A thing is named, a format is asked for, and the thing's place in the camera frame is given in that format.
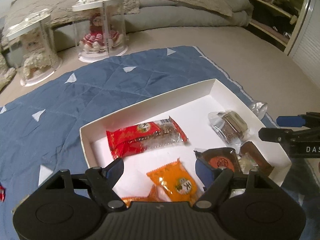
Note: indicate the clear jar red doll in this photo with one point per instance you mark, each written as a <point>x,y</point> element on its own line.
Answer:
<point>101,33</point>

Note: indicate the blue quilted triangle mat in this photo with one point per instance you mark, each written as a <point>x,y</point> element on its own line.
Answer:
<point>41,128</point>

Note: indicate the clear brown cake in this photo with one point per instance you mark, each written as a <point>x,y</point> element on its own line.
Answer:
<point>229,126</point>

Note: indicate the orange twisted dough snack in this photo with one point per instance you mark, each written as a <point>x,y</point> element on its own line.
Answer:
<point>176,182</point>

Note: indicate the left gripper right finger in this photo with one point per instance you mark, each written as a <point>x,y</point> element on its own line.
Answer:
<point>216,183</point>

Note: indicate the grey folded duvet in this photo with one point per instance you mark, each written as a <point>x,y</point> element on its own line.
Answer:
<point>155,14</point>

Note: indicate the small red candy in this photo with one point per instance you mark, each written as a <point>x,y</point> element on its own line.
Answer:
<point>2,193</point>

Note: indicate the black orange snack packet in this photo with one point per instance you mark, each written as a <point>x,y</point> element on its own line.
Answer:
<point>224,157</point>

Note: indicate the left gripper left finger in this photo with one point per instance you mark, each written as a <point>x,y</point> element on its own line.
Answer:
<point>101,182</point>

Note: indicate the right wooden shelf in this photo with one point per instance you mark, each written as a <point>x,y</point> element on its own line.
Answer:
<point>278,22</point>

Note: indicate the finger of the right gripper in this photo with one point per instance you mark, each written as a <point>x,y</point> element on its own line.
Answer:
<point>290,121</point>
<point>276,135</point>

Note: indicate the clear jar white doll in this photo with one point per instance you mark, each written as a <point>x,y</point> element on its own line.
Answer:
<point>32,48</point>

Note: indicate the white cardboard tray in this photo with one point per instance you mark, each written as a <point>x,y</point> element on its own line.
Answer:
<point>189,106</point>

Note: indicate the red snack packet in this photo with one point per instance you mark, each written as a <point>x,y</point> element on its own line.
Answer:
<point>146,136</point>

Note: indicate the fluffy white pillow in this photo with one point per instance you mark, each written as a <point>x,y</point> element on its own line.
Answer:
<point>6,73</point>

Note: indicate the brown square snack packet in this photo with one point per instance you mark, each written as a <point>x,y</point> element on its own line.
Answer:
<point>251,158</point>

